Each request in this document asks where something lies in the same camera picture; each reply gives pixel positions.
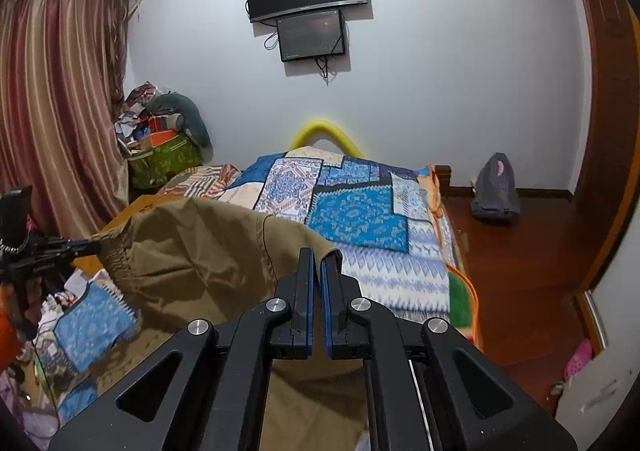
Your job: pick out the pink slipper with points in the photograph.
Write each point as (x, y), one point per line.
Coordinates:
(580, 358)

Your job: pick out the olive khaki pants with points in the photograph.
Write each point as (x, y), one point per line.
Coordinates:
(201, 258)

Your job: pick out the brown wooden door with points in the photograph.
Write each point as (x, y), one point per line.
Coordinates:
(608, 184)

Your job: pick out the small black wall monitor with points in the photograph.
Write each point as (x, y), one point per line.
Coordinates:
(317, 34)

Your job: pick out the wooden wardrobe with white doors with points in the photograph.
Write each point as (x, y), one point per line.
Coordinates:
(597, 393)

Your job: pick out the striped brown curtain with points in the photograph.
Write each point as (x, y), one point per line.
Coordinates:
(62, 87)

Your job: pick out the grey backpack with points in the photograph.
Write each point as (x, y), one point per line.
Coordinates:
(495, 196)

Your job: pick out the blue patchwork bed cover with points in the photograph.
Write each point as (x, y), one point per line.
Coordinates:
(387, 222)

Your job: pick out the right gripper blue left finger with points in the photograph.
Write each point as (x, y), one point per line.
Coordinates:
(302, 323)

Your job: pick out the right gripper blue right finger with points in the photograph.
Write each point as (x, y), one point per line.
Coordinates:
(334, 298)

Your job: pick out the striped orange blanket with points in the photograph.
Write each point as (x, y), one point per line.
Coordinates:
(205, 181)

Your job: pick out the green storage basket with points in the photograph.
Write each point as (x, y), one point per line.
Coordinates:
(153, 168)

